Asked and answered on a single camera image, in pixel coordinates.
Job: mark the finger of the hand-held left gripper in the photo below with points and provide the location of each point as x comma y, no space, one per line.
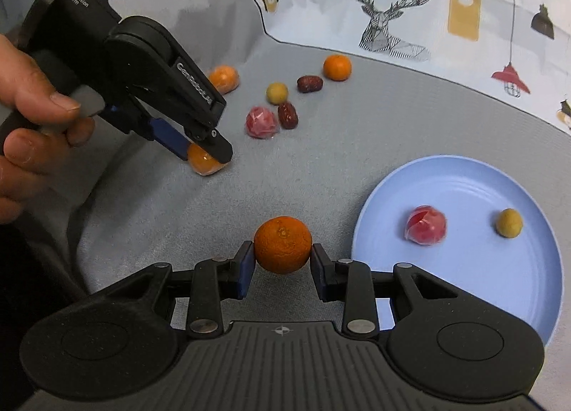
196,98
171,138

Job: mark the person's left hand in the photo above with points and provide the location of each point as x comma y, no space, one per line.
26,80

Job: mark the yellow-brown round fruit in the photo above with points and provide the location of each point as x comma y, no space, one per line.
509,223
277,93

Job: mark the light blue plate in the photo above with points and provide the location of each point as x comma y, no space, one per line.
468,286

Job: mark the bare orange mandarin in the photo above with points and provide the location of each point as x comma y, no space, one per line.
337,67
283,245

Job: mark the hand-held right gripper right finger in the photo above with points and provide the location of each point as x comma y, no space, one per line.
317,269

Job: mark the plastic orange mandarin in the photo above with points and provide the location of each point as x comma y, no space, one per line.
225,79
201,165

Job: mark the plastic red fruit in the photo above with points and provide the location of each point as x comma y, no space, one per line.
426,225
262,123

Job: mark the red jujube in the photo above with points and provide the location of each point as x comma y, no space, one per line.
309,84
287,115

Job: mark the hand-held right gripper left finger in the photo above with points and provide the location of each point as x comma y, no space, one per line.
245,269

